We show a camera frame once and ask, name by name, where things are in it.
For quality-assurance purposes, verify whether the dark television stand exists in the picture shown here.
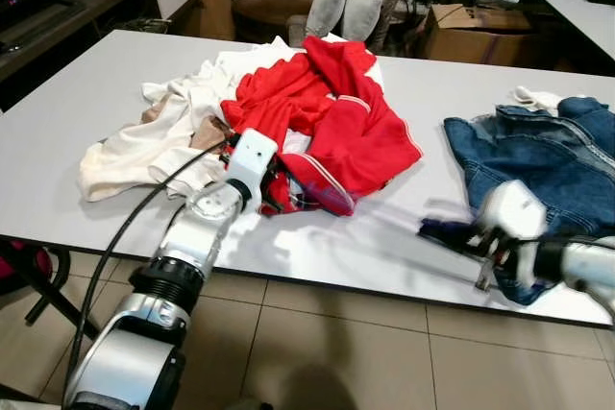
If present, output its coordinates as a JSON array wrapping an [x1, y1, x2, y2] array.
[[0, 0, 201, 84]]

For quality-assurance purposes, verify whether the red garment with striped trim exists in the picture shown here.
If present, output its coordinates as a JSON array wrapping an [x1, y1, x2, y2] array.
[[279, 93, 424, 217]]

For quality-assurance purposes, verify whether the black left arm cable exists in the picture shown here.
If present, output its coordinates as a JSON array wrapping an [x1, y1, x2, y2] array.
[[69, 139, 239, 377]]

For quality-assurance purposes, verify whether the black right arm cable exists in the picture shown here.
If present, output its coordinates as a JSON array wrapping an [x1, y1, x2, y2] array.
[[519, 233, 615, 250]]

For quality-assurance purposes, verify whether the grey pillow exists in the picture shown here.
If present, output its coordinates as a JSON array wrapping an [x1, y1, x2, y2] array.
[[306, 0, 350, 41], [343, 0, 383, 43]]

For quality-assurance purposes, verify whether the blue denim garment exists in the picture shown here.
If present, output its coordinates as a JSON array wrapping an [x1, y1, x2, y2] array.
[[444, 96, 615, 305]]

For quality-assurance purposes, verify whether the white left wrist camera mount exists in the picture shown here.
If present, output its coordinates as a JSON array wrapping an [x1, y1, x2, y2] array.
[[226, 129, 281, 207]]

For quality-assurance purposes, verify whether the plain red garment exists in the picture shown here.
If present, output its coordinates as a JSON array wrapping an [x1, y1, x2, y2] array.
[[221, 36, 385, 142]]

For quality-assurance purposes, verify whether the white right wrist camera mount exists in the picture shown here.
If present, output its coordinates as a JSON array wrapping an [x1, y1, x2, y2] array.
[[478, 180, 549, 259]]

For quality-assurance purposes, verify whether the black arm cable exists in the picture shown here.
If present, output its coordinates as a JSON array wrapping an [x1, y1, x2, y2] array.
[[69, 139, 239, 377], [519, 233, 615, 250]]

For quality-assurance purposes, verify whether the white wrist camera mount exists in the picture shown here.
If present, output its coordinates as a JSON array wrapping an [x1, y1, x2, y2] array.
[[226, 129, 281, 207], [478, 180, 549, 259]]

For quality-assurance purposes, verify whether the large white table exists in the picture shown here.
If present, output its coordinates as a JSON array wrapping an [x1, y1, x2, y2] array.
[[0, 29, 615, 326]]

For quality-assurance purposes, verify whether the grey white side table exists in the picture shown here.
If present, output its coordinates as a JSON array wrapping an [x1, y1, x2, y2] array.
[[490, 0, 615, 58]]

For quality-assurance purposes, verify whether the beige tan garment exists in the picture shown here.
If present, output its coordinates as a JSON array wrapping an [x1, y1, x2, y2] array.
[[139, 93, 236, 152]]

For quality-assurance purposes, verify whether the black chair with red seat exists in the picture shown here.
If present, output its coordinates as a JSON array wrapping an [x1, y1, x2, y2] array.
[[0, 237, 99, 341]]

